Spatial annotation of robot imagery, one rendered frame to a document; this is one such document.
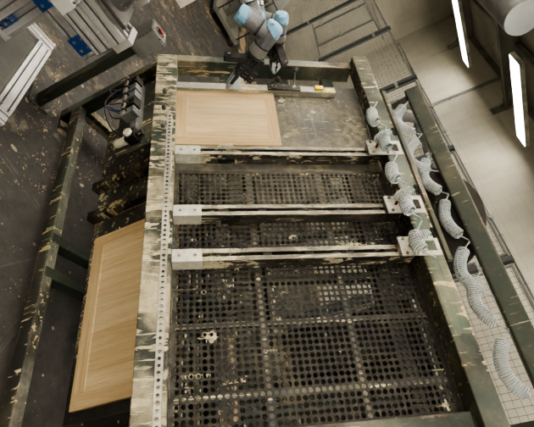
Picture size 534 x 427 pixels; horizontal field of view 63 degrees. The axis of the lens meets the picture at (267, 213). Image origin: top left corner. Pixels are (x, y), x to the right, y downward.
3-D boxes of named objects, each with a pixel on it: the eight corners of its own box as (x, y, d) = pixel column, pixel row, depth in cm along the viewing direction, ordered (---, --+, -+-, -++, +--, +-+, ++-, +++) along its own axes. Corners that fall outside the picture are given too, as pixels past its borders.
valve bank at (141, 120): (106, 80, 246) (140, 61, 239) (123, 97, 257) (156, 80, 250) (94, 142, 217) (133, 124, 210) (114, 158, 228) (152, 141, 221)
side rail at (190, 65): (178, 69, 275) (177, 54, 266) (345, 76, 292) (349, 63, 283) (178, 75, 271) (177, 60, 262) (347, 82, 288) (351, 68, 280)
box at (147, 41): (128, 32, 251) (153, 18, 246) (141, 48, 260) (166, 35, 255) (126, 44, 244) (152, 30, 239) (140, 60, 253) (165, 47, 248)
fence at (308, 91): (176, 86, 255) (176, 81, 252) (332, 92, 270) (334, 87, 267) (176, 92, 252) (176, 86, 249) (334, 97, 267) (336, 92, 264)
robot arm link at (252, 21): (235, 15, 183) (256, 32, 186) (230, 20, 174) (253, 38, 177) (245, -2, 179) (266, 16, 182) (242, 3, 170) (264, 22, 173)
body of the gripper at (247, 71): (249, 85, 192) (265, 64, 185) (232, 75, 188) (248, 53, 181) (249, 76, 197) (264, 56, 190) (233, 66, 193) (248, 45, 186)
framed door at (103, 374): (97, 240, 243) (95, 238, 241) (180, 207, 226) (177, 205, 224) (72, 413, 191) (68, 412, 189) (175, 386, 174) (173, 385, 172)
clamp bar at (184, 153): (175, 152, 225) (173, 116, 205) (392, 154, 243) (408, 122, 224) (175, 166, 219) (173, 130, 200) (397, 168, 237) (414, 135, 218)
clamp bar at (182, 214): (174, 210, 203) (171, 176, 183) (411, 208, 221) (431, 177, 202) (173, 228, 197) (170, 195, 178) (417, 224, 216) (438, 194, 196)
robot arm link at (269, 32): (269, 13, 178) (286, 27, 181) (253, 36, 184) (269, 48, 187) (266, 19, 172) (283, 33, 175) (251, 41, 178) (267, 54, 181)
